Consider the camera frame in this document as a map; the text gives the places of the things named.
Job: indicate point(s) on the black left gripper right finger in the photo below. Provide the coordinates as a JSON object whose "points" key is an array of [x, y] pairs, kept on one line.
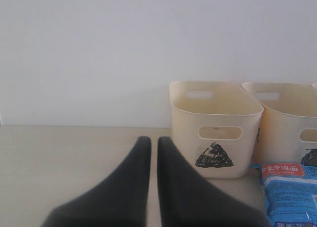
{"points": [[186, 199]]}

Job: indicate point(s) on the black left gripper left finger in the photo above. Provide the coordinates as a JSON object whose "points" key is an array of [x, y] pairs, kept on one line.
{"points": [[120, 200]]}

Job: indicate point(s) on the blue instant noodle packet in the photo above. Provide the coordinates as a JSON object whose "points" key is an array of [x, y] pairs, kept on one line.
{"points": [[290, 193]]}

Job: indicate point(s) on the cream bin triangle mark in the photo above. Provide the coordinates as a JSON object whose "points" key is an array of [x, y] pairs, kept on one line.
{"points": [[214, 126]]}

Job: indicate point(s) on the cream bin square mark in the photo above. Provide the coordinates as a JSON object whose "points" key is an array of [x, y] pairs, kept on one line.
{"points": [[288, 128]]}

